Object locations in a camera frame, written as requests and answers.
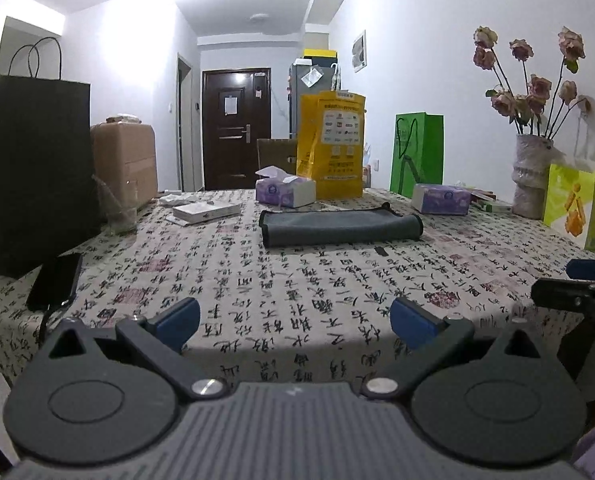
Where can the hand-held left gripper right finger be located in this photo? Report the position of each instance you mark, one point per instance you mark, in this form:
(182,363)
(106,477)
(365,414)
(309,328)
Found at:
(412,327)

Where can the framed wall picture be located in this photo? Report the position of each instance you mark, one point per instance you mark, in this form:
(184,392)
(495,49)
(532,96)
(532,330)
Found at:
(359,51)

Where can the black paper bag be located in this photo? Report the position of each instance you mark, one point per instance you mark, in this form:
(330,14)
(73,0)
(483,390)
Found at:
(32,175)

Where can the clear glass cup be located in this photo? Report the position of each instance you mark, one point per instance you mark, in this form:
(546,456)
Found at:
(120,220)

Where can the small flat packets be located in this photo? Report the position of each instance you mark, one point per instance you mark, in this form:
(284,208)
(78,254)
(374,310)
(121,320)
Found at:
(492,202)

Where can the green paper bag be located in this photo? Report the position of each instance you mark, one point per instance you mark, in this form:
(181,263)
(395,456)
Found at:
(425,150)

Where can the white paper sheet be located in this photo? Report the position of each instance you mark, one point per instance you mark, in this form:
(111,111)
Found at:
(311,77)

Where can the white door notice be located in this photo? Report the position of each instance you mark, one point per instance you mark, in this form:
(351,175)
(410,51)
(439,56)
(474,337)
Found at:
(230,105)

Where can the purple tissue box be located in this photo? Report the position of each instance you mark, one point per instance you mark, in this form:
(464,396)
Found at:
(287,195)
(440,200)

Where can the large brown cardboard box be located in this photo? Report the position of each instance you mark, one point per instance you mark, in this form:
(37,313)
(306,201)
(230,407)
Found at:
(127,160)

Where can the round ceiling lamp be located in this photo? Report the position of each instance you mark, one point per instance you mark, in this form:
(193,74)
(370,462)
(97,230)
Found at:
(259,19)

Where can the grey towel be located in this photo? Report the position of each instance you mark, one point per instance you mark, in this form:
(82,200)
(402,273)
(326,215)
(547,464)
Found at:
(337,227)

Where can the white textured vase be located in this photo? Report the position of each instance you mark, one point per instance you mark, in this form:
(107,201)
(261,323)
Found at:
(530,185)

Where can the white papers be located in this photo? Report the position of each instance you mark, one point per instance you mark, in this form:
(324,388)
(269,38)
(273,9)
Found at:
(170,198)

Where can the grey refrigerator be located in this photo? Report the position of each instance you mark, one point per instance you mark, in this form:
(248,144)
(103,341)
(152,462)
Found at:
(297,110)

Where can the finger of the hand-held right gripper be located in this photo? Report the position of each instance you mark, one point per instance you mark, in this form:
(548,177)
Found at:
(567,292)
(592,269)

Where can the yellow printed bag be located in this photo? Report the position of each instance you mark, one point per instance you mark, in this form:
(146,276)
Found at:
(330,160)

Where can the yellow box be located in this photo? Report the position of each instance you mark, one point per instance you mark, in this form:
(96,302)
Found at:
(320,54)

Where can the dark brown door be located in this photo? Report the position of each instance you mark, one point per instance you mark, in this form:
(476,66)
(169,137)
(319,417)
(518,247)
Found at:
(237,150)

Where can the black smartphone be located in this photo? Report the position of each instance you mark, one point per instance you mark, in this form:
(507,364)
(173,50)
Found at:
(55,280)

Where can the calligraphy printed tablecloth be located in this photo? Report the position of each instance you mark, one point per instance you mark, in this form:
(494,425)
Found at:
(277,280)

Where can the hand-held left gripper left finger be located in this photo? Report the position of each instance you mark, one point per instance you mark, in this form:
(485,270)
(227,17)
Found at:
(177,322)

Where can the light green gift bag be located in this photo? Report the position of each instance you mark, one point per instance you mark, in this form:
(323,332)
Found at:
(562,200)

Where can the dried pink flower bouquet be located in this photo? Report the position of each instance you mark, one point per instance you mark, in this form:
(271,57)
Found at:
(537,92)

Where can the small black tag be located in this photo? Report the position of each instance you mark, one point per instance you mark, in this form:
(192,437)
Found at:
(380,251)

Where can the flat white box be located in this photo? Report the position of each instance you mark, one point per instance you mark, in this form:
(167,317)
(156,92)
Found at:
(205,211)

